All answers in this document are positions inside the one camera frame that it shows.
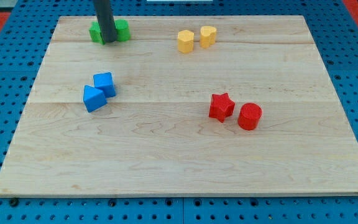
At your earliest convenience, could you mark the red star block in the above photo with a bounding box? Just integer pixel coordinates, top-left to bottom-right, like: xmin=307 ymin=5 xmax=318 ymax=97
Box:
xmin=208 ymin=93 xmax=235 ymax=123

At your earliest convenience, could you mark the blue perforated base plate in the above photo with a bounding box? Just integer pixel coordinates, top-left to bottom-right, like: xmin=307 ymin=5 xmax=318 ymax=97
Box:
xmin=0 ymin=1 xmax=358 ymax=223

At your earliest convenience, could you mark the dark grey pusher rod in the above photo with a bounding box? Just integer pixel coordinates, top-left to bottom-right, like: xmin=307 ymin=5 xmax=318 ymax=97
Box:
xmin=93 ymin=0 xmax=117 ymax=43

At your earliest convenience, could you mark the blue cube block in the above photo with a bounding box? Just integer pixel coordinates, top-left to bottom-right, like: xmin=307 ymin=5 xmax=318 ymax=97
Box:
xmin=93 ymin=72 xmax=116 ymax=98

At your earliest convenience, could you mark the light wooden board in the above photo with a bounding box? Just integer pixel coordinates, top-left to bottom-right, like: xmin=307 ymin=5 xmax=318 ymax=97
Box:
xmin=0 ymin=16 xmax=358 ymax=198

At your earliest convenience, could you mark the red cylinder block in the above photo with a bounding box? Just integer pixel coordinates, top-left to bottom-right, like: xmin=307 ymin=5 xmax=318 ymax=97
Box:
xmin=237 ymin=103 xmax=262 ymax=131

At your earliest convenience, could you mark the blue triangle block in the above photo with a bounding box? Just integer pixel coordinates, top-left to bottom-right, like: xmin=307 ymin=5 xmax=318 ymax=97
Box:
xmin=83 ymin=85 xmax=107 ymax=113

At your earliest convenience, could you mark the green star block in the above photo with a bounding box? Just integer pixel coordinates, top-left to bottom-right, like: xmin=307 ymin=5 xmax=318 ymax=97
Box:
xmin=89 ymin=21 xmax=105 ymax=45

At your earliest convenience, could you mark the yellow hexagon block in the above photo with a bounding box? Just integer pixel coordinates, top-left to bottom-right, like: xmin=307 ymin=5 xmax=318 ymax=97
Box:
xmin=177 ymin=30 xmax=194 ymax=54

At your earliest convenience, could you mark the green circle block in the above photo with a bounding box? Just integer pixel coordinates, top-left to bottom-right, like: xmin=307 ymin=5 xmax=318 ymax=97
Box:
xmin=115 ymin=19 xmax=131 ymax=42

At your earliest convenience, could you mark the yellow heart block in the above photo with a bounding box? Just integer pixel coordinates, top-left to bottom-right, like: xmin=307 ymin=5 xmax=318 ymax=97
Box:
xmin=200 ymin=26 xmax=217 ymax=49

